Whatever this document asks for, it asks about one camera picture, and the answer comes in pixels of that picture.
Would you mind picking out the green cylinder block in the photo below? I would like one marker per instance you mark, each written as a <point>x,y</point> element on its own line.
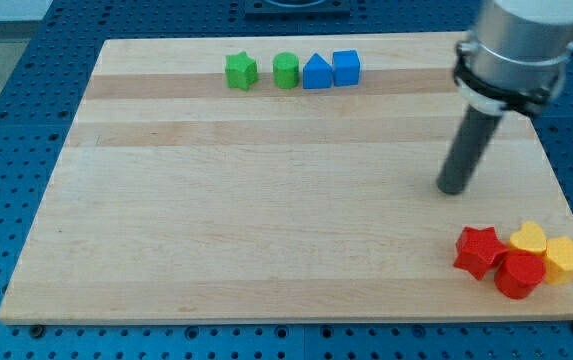
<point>286,70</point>

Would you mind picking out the yellow hexagon block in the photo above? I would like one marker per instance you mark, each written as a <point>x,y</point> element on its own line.
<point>558,260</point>

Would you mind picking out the red star block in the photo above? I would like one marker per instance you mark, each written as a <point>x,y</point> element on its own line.
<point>478,251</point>

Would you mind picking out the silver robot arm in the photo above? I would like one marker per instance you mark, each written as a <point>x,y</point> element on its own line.
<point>514,57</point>

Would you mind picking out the wooden board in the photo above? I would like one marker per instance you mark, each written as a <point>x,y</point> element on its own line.
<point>178,200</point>

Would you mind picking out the green star block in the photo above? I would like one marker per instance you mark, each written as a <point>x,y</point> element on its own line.
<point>241,71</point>

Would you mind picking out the blue cube block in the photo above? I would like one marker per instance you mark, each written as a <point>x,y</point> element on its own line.
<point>347,68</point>

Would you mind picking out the yellow heart block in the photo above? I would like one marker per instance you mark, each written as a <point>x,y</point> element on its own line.
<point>529,237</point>

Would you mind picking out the blue house-shaped block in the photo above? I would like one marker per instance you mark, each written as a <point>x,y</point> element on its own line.
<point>317,73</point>

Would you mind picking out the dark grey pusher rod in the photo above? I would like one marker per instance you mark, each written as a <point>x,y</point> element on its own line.
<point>472,138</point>

